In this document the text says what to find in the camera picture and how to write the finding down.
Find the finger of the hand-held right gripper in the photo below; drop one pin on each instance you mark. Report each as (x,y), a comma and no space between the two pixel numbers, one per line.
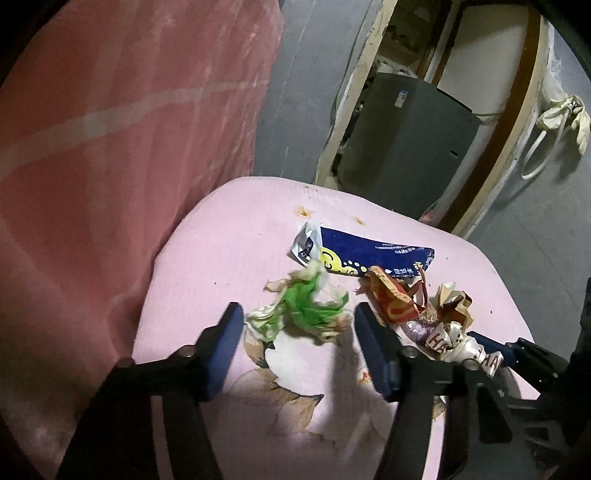
(491,344)

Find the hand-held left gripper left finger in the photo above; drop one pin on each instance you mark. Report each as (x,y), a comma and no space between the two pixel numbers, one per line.
(226,350)

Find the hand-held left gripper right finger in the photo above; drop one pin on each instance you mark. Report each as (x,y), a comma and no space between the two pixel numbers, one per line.
(375,353)

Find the purple wrapper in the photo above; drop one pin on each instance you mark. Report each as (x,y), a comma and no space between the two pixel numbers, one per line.
(418,330)

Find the brown paper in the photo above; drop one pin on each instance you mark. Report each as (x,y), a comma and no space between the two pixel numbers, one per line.
(455,304)

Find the white wrapper with red letters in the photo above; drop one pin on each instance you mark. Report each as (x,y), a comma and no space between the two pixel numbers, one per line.
(436,341)

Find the red yellow wrapper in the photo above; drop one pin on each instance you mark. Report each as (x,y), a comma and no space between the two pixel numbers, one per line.
(392,300)

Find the green white wrapper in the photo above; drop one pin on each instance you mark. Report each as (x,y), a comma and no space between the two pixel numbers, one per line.
(300,300)

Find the blue snack wrapper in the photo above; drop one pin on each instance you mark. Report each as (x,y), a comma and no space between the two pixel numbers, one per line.
(360,249)

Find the pink cushion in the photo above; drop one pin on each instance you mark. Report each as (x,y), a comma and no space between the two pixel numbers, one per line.
(240,240)

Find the pink slipper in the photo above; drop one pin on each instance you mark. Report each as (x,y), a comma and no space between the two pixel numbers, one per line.
(428,213)

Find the grey washing machine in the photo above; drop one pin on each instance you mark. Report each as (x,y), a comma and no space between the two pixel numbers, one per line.
(406,138)

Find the pink red blanket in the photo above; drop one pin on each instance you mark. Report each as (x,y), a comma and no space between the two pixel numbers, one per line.
(115,138)

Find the wooden door frame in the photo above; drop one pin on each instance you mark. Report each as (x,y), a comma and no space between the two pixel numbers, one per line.
(508,138)

